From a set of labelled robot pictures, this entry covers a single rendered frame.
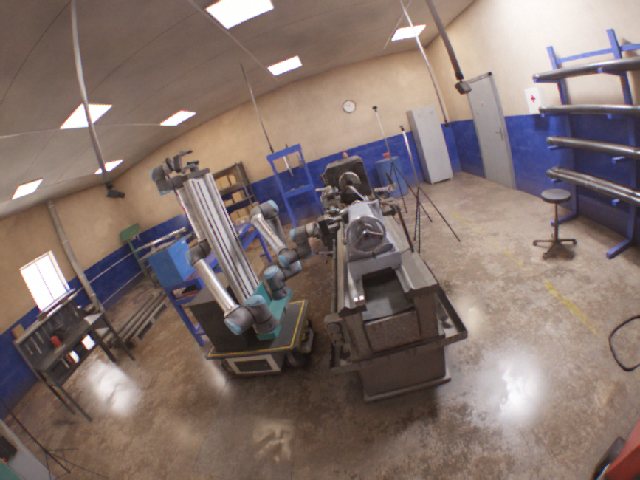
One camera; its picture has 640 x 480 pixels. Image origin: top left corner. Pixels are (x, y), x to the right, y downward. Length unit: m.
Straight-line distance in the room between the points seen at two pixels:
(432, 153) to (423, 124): 0.71
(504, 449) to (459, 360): 0.77
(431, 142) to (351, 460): 6.11
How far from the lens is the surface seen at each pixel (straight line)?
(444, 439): 1.74
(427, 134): 6.49
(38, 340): 4.28
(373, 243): 1.54
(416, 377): 1.86
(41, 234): 7.89
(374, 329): 1.43
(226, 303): 1.98
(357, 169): 3.33
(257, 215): 2.09
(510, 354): 2.11
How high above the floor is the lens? 1.60
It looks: 19 degrees down
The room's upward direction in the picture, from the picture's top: 20 degrees counter-clockwise
